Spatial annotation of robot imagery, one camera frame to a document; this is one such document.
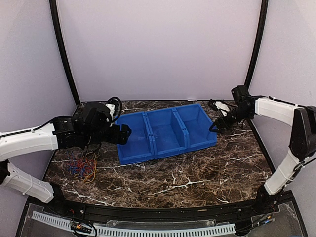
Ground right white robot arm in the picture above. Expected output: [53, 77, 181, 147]
[208, 85, 316, 214]

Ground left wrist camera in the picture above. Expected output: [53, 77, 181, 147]
[106, 97, 122, 123]

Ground left black frame post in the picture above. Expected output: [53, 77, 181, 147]
[49, 0, 81, 106]

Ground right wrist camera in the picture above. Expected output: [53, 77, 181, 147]
[208, 99, 230, 116]

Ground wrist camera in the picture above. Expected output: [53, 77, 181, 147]
[208, 99, 230, 116]
[106, 97, 122, 123]

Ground black front rail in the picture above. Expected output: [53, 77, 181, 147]
[29, 192, 294, 225]

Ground white slotted cable duct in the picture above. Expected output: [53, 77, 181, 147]
[31, 211, 237, 237]

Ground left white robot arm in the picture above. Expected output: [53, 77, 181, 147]
[0, 98, 132, 215]

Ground clear acrylic plate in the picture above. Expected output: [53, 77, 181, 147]
[106, 219, 216, 230]

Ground blue cable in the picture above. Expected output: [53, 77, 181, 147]
[65, 151, 93, 179]

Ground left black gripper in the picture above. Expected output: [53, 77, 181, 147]
[82, 123, 131, 146]

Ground right black frame post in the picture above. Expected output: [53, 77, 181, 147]
[244, 0, 269, 89]

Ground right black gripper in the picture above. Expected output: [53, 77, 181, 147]
[209, 106, 252, 134]

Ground black frame post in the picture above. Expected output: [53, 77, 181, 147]
[244, 0, 269, 89]
[49, 0, 81, 106]

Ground blue three-compartment plastic bin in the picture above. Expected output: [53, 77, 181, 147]
[116, 104, 217, 164]

